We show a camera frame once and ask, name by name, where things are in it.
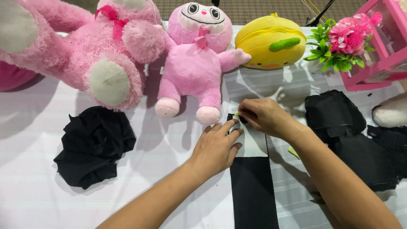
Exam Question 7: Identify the white paper template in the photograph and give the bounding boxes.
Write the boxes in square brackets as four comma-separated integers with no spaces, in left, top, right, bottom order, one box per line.
[228,110,269,158]

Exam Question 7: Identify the person's left hand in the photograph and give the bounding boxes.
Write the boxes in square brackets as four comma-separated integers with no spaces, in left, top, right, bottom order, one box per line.
[187,120,244,182]

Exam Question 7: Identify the black stand with cables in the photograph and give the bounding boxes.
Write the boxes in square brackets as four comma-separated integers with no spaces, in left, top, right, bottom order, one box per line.
[300,0,336,27]

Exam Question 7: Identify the white striped table cloth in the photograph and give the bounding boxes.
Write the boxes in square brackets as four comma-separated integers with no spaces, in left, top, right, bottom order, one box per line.
[0,22,407,229]

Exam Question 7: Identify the pink artificial flowers in pot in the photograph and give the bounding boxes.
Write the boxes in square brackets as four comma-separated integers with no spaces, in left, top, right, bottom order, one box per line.
[304,11,383,74]

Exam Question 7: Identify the pink wooden frame box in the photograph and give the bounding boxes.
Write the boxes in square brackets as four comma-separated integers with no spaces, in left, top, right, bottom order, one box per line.
[339,0,407,92]

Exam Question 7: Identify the white plush toy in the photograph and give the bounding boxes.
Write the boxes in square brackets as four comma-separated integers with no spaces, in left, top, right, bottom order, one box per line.
[372,95,407,128]

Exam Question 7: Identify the small black felt piece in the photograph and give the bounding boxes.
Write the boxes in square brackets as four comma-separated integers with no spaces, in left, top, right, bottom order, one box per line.
[305,90,367,139]

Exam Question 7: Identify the person's right hand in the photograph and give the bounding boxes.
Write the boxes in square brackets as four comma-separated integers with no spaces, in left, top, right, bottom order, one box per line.
[237,98,308,144]

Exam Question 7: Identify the light green scrap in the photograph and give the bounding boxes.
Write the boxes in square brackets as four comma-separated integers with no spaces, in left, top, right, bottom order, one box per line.
[287,146,301,160]

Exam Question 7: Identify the pink grinning monster plush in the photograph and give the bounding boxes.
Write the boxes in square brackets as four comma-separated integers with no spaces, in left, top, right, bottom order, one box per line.
[154,2,252,125]

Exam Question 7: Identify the large fluffy pink teddy bear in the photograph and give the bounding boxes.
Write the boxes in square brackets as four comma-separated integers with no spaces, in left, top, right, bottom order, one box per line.
[0,0,166,112]

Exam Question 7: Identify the large black felt piece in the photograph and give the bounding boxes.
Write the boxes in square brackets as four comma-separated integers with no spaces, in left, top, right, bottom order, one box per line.
[328,125,407,192]

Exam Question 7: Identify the crumpled black cloth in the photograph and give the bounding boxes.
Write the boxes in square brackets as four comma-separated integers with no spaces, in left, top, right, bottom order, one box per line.
[53,106,137,190]

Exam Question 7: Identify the dark pink cushion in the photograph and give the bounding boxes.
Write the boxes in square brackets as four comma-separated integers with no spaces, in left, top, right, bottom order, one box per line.
[0,60,39,92]

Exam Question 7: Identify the long black felt strip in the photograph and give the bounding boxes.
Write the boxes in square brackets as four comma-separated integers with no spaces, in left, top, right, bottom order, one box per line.
[226,113,280,229]

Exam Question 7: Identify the yellow round plush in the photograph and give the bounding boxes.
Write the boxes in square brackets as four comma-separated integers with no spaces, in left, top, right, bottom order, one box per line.
[235,13,307,70]

